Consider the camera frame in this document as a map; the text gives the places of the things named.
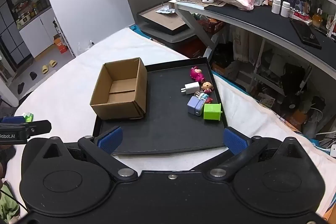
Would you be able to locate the brown-haired doll figurine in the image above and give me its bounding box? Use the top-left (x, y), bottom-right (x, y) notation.
top-left (201, 81), bottom-right (214, 94)

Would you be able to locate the white cabinet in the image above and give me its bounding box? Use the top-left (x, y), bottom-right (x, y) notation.
top-left (8, 0), bottom-right (58, 57)

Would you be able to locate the magenta toy figurine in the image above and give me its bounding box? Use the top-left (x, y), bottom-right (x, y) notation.
top-left (190, 66), bottom-right (205, 83)

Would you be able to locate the black slipper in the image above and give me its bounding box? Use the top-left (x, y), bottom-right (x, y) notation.
top-left (17, 82), bottom-right (25, 95)
top-left (30, 72), bottom-right (37, 80)

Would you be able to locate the white pill bottle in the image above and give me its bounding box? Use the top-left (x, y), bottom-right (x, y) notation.
top-left (280, 1), bottom-right (290, 18)
top-left (271, 0), bottom-right (281, 14)

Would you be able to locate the lavender charger cube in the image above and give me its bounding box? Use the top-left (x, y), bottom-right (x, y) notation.
top-left (187, 96), bottom-right (206, 117)

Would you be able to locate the black shallow tray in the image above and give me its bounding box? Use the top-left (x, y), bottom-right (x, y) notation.
top-left (93, 57), bottom-right (227, 155)

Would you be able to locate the black framed brown board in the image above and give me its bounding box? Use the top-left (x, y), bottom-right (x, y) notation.
top-left (137, 2), bottom-right (189, 35)

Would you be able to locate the black desk mat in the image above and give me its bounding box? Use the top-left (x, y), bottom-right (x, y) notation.
top-left (206, 5), bottom-right (335, 68)

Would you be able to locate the small red blue figurine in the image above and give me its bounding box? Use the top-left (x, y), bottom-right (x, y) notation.
top-left (194, 91), bottom-right (213, 103)

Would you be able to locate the green plastic charger cube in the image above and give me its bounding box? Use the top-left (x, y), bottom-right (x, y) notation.
top-left (203, 103), bottom-right (222, 121)

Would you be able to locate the black smartphone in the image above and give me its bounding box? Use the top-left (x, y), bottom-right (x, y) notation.
top-left (290, 19), bottom-right (322, 50)

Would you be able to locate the yellow slipper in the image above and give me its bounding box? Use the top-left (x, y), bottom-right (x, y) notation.
top-left (49, 60), bottom-right (58, 68)
top-left (42, 65), bottom-right (49, 74)

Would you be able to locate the white usb wall charger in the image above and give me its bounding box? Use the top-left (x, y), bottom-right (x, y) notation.
top-left (181, 82), bottom-right (200, 95)

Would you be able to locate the brown cardboard box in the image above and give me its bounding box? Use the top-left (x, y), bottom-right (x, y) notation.
top-left (90, 57), bottom-right (147, 120)

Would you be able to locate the orange cardboard box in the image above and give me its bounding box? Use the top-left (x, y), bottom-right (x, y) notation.
top-left (54, 34), bottom-right (68, 54)

